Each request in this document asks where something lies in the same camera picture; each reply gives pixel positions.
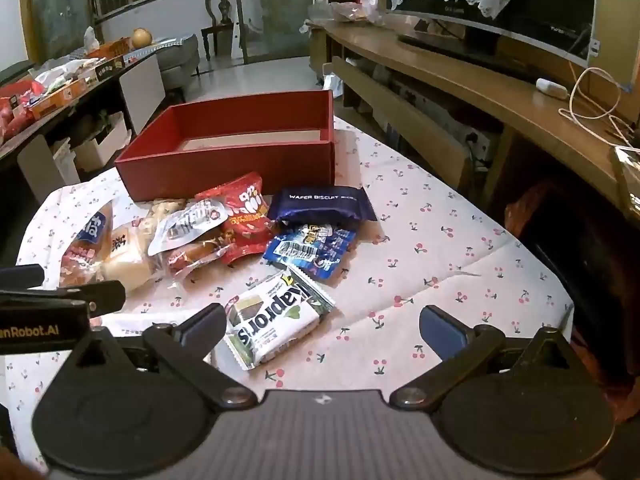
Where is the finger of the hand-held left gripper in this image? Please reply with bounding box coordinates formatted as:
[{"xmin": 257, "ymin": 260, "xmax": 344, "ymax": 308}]
[
  {"xmin": 0, "ymin": 280, "xmax": 127, "ymax": 317},
  {"xmin": 0, "ymin": 264, "xmax": 46, "ymax": 292}
]

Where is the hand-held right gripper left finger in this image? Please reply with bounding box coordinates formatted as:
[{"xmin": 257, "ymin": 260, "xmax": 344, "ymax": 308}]
[{"xmin": 69, "ymin": 304, "xmax": 258, "ymax": 408}]

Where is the clear packet with white label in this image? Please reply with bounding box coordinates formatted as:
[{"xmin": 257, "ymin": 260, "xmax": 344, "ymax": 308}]
[{"xmin": 147, "ymin": 197, "xmax": 226, "ymax": 256}]

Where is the orange cardboard box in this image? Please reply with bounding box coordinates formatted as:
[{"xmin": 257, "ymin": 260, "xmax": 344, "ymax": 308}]
[{"xmin": 87, "ymin": 37, "xmax": 132, "ymax": 58}]

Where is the grey sofa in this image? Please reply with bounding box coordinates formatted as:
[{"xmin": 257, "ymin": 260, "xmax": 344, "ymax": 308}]
[{"xmin": 152, "ymin": 34, "xmax": 201, "ymax": 91}]

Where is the white cable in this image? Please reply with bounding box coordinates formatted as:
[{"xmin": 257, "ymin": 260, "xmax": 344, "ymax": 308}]
[{"xmin": 559, "ymin": 66, "xmax": 640, "ymax": 146}]

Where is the dark blue wafer packet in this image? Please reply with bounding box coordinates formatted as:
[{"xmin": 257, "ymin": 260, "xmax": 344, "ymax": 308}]
[{"xmin": 267, "ymin": 186, "xmax": 378, "ymax": 226}]

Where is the dark wooden chair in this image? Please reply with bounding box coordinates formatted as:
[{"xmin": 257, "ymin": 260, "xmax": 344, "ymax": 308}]
[{"xmin": 201, "ymin": 0, "xmax": 241, "ymax": 61}]

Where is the red plastic bag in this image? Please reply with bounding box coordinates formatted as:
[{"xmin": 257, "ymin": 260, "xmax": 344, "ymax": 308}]
[{"xmin": 0, "ymin": 80, "xmax": 46, "ymax": 141}]

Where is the blue snack packet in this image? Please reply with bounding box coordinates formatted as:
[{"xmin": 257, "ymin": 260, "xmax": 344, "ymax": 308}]
[{"xmin": 262, "ymin": 224, "xmax": 358, "ymax": 281}]

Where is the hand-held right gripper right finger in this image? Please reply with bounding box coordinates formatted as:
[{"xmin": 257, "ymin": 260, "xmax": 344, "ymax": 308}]
[{"xmin": 390, "ymin": 305, "xmax": 583, "ymax": 408}]

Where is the orange plastic bag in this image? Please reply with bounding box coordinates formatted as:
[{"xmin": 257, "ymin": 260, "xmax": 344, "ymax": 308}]
[{"xmin": 505, "ymin": 180, "xmax": 551, "ymax": 241}]

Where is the red snack packet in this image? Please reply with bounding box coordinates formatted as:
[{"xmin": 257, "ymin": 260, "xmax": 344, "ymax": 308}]
[{"xmin": 195, "ymin": 172, "xmax": 281, "ymax": 266}]

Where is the red cardboard box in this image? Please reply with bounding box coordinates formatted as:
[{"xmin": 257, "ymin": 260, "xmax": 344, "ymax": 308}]
[{"xmin": 114, "ymin": 90, "xmax": 336, "ymax": 202}]

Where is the white plastic bag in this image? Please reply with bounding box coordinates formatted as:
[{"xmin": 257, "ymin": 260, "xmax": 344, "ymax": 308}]
[{"xmin": 35, "ymin": 57, "xmax": 96, "ymax": 86}]

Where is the cherry print tablecloth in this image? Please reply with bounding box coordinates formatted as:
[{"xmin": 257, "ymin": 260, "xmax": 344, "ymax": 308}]
[{"xmin": 15, "ymin": 115, "xmax": 576, "ymax": 461}]

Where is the long orange labelled box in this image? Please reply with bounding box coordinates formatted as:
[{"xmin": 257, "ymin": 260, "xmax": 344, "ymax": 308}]
[{"xmin": 30, "ymin": 67, "xmax": 98, "ymax": 116}]

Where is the bread packet with blue label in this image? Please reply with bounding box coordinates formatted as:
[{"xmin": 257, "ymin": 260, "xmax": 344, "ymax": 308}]
[{"xmin": 60, "ymin": 200, "xmax": 116, "ymax": 286}]

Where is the green white seaweed packet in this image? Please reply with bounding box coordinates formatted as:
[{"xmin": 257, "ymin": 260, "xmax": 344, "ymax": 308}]
[{"xmin": 222, "ymin": 266, "xmax": 336, "ymax": 371}]

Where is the pale cake packet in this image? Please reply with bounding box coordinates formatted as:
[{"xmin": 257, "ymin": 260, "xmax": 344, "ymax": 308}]
[{"xmin": 100, "ymin": 220, "xmax": 161, "ymax": 293}]

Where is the black television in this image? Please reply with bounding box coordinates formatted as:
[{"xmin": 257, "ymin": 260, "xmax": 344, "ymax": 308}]
[{"xmin": 377, "ymin": 0, "xmax": 601, "ymax": 68}]

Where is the gold snack packet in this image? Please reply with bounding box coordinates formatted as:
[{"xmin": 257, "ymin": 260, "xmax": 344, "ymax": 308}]
[{"xmin": 145, "ymin": 199, "xmax": 188, "ymax": 228}]

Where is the wooden television cabinet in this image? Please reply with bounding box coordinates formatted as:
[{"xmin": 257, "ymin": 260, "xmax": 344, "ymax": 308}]
[{"xmin": 307, "ymin": 20, "xmax": 640, "ymax": 221}]

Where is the silver foil bag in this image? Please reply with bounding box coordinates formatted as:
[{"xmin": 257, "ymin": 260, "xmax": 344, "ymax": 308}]
[{"xmin": 322, "ymin": 72, "xmax": 346, "ymax": 101}]

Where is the clear plastic bag with goods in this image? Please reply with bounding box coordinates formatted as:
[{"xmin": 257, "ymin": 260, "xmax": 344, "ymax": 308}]
[{"xmin": 310, "ymin": 0, "xmax": 386, "ymax": 26}]

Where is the white power adapter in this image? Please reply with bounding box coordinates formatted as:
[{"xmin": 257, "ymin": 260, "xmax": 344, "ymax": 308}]
[{"xmin": 536, "ymin": 77, "xmax": 570, "ymax": 100}]

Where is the dark side table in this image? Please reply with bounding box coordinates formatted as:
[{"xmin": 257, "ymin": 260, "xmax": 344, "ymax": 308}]
[{"xmin": 0, "ymin": 50, "xmax": 166, "ymax": 186}]

